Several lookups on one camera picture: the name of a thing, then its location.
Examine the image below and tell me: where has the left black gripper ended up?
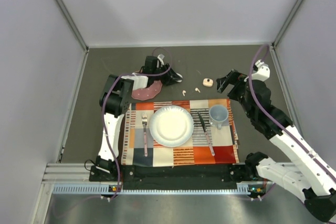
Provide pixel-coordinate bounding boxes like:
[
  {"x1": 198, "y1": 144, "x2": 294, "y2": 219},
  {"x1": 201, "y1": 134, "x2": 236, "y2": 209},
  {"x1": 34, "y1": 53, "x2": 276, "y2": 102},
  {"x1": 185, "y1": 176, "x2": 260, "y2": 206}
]
[{"x1": 152, "y1": 62, "x2": 182, "y2": 85}]

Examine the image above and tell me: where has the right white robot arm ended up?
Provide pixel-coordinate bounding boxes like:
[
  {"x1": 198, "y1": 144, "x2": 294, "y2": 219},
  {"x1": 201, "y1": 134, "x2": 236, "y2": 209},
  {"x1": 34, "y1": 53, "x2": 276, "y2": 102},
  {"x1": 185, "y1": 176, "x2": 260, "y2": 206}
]
[{"x1": 216, "y1": 69, "x2": 335, "y2": 222}]

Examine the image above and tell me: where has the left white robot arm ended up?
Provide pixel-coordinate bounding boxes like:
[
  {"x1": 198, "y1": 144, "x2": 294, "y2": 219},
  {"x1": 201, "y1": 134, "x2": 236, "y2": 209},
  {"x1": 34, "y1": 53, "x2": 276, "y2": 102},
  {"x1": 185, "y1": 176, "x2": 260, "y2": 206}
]
[{"x1": 89, "y1": 54, "x2": 183, "y2": 182}]

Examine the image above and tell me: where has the pink earbud charging case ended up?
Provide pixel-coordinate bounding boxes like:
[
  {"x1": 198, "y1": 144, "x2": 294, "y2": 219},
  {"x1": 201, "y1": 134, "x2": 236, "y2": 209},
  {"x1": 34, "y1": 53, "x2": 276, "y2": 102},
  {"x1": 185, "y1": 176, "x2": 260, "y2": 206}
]
[{"x1": 202, "y1": 78, "x2": 214, "y2": 87}]

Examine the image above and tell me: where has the light blue mug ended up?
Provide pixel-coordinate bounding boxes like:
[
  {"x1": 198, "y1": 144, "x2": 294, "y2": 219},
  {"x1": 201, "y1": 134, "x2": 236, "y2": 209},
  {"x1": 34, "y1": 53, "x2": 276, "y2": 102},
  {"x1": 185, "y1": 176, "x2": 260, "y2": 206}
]
[{"x1": 209, "y1": 104, "x2": 229, "y2": 130}]

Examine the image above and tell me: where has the pink polka dot plate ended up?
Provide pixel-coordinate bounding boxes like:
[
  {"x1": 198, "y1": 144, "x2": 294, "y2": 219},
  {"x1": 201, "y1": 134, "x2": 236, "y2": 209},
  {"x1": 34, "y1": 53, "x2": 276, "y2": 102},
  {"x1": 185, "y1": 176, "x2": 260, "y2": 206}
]
[{"x1": 131, "y1": 80, "x2": 162, "y2": 101}]

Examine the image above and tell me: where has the white ceramic plate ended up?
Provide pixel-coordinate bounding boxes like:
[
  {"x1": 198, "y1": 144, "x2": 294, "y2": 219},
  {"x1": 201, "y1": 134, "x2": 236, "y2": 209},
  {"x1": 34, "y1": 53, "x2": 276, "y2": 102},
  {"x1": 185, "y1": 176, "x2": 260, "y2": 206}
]
[{"x1": 149, "y1": 105, "x2": 194, "y2": 147}]

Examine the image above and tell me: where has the orange patterned placemat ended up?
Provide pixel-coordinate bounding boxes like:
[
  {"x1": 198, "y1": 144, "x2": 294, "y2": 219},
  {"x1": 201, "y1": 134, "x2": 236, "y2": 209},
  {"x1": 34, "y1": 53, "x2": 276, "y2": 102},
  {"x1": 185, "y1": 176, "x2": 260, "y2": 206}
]
[{"x1": 120, "y1": 99, "x2": 239, "y2": 167}]

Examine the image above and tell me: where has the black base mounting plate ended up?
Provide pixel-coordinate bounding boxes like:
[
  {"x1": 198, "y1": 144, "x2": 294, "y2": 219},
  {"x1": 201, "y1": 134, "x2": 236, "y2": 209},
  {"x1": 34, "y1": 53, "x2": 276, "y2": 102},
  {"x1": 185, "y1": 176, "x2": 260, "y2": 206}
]
[{"x1": 89, "y1": 163, "x2": 263, "y2": 190}]

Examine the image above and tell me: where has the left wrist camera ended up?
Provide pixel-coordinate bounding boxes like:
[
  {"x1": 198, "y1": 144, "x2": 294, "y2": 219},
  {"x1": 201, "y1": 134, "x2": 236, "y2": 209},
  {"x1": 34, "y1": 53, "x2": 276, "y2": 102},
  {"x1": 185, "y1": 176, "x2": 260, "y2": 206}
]
[{"x1": 156, "y1": 54, "x2": 165, "y2": 68}]

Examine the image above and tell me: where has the pink handled knife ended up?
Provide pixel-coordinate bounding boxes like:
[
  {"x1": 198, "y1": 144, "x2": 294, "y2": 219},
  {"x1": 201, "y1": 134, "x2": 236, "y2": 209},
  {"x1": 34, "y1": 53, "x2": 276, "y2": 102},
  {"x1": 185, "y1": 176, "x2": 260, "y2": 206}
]
[{"x1": 197, "y1": 111, "x2": 215, "y2": 156}]

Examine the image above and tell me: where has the pink handled fork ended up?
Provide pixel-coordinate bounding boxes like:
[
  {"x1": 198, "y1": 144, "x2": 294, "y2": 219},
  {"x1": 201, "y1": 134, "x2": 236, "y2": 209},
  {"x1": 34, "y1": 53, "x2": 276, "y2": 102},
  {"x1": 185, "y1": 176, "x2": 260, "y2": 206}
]
[{"x1": 142, "y1": 113, "x2": 148, "y2": 157}]

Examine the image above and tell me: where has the aluminium frame rail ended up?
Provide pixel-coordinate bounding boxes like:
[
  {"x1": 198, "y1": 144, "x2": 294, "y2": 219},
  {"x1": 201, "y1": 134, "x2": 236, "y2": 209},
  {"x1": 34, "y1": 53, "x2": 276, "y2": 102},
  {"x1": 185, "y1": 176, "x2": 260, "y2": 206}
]
[{"x1": 55, "y1": 0, "x2": 89, "y2": 51}]

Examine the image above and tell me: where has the grey slotted cable duct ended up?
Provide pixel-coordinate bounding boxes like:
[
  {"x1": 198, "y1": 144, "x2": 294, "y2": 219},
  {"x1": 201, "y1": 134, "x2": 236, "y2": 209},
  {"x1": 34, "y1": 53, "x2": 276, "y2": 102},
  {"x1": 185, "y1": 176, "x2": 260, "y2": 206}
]
[{"x1": 52, "y1": 183, "x2": 266, "y2": 196}]

